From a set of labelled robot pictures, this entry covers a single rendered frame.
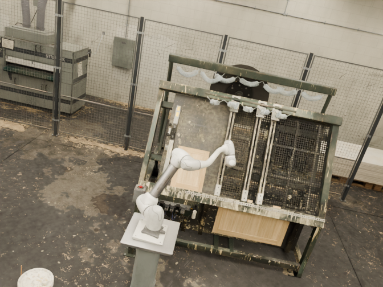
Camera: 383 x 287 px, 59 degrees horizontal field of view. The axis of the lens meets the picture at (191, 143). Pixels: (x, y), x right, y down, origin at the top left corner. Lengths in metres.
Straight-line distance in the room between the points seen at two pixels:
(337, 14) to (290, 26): 1.02
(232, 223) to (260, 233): 0.38
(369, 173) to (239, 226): 3.98
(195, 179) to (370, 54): 6.08
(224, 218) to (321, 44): 5.45
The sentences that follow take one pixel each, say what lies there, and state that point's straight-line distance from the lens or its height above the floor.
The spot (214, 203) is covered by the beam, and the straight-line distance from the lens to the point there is 4.00.
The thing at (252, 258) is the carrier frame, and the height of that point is 0.15.
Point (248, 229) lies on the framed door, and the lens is 4.51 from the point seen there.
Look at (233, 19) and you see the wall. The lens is 8.42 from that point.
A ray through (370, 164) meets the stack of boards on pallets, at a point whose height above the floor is 0.53.
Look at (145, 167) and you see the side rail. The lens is 4.00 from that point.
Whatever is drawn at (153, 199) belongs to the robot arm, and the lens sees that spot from 3.44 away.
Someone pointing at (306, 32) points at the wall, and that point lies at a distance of 8.60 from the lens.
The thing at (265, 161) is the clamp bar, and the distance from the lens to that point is 4.08.
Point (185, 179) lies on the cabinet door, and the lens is 4.01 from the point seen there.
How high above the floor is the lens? 2.97
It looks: 24 degrees down
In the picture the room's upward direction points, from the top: 12 degrees clockwise
